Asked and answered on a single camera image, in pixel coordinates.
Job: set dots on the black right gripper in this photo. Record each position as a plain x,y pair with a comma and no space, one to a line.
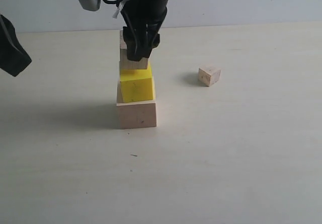
143,18

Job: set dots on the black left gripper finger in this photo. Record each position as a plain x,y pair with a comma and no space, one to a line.
14,59

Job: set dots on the yellow cube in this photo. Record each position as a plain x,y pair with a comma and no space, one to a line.
137,84

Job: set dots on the large pale wooden cube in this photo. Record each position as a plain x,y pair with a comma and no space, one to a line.
136,114

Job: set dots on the small wooden cube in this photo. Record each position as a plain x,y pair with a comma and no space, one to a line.
209,75

